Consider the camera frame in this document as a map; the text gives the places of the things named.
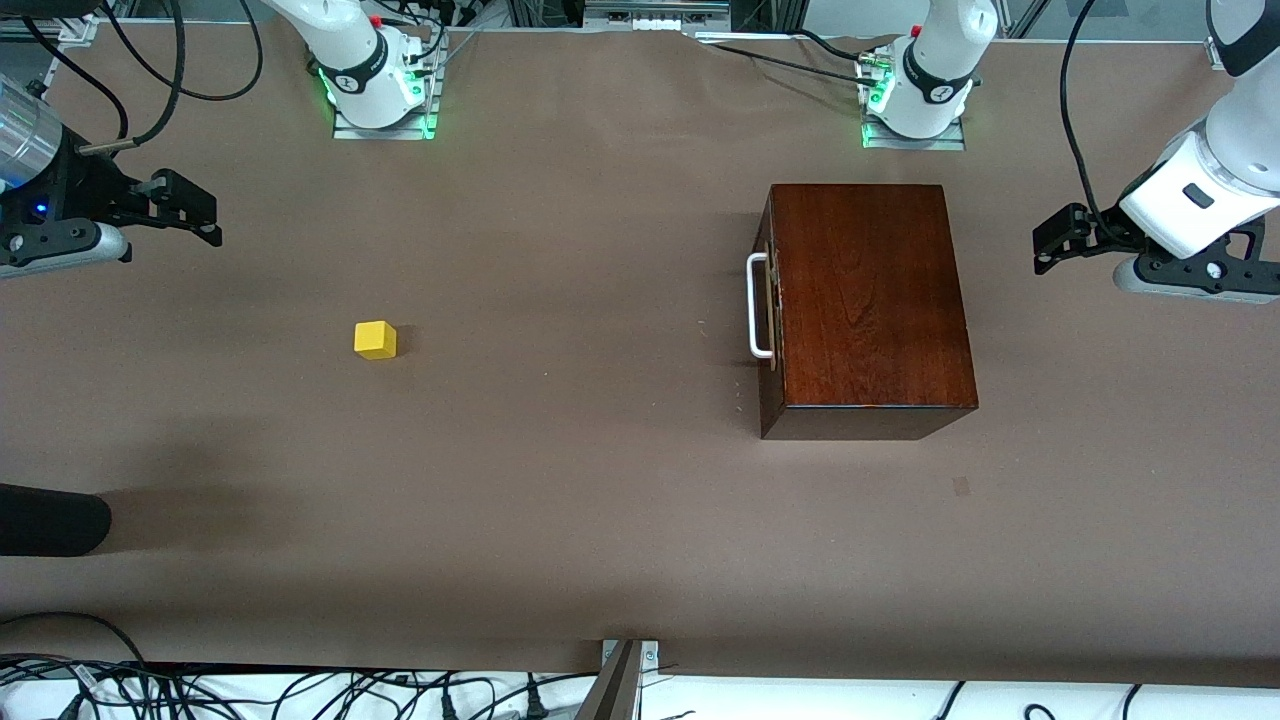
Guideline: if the grey aluminium rail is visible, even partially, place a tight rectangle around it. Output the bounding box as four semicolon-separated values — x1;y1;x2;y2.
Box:
583;0;733;33

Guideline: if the black base cable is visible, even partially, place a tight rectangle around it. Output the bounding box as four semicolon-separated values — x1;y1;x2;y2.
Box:
712;43;881;91
795;28;873;64

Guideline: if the brown paper table cover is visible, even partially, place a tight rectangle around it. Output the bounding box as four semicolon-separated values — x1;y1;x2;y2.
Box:
0;22;1280;689

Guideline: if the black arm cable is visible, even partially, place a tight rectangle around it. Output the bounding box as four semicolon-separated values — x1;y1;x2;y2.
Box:
1058;0;1106;226
98;0;266;102
78;0;187;154

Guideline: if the dark brown wooden cabinet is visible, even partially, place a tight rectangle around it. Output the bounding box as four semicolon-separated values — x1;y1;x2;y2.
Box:
757;183;979;442

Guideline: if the black cylinder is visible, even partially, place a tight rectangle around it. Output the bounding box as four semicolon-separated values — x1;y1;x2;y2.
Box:
0;483;113;558

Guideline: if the silver metal bracket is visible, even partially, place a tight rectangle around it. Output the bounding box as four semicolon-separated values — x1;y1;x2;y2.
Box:
600;640;661;691

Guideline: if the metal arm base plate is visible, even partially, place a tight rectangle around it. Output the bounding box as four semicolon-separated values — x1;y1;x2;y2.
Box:
862;118;967;152
333;98;441;141

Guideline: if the wooden drawer with white handle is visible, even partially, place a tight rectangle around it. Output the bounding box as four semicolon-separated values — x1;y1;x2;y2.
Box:
747;190;789;431

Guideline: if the dark metal beam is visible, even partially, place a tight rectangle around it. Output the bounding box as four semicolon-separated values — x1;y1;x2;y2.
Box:
573;640;643;720

